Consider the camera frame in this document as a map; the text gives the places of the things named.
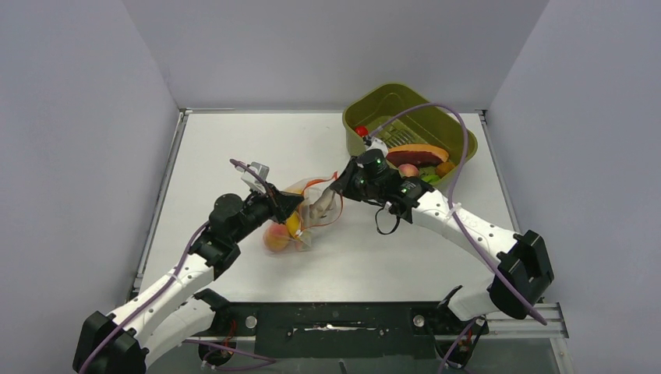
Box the green toy food piece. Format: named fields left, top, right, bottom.
left=421, top=175, right=441, bottom=185

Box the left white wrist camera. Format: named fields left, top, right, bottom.
left=241, top=162, right=270, bottom=194

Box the olive green plastic bin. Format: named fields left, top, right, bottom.
left=342, top=83, right=478, bottom=165

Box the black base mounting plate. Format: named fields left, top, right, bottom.
left=191, top=291, right=489, bottom=369

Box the peach fruit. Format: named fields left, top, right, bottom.
left=263, top=223, right=291, bottom=253

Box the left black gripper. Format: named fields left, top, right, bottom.
left=231, top=181, right=304, bottom=244

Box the grey fish toy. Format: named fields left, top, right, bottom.
left=303, top=187, right=340, bottom=228

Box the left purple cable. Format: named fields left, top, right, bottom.
left=78, top=158, right=272, bottom=374

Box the red chili pepper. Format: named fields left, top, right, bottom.
left=354, top=126, right=369, bottom=137

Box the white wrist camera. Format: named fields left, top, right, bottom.
left=362, top=136, right=388, bottom=157
left=241, top=162, right=270, bottom=194

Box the brown kiwi fruit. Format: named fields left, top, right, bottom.
left=435, top=161, right=456, bottom=178

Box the small pink peach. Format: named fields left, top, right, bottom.
left=398, top=164, right=419, bottom=177

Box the clear zip bag orange zipper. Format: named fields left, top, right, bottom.
left=262, top=171, right=344, bottom=253

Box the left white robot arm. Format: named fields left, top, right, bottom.
left=72, top=187, right=304, bottom=373

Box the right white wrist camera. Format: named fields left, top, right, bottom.
left=362, top=136, right=388, bottom=157

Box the yellow banana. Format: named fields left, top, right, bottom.
left=285, top=211, right=302, bottom=240

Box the papaya slice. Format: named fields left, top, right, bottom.
left=386, top=144, right=450, bottom=168

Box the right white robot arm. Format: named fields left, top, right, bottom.
left=330, top=150, right=554, bottom=333

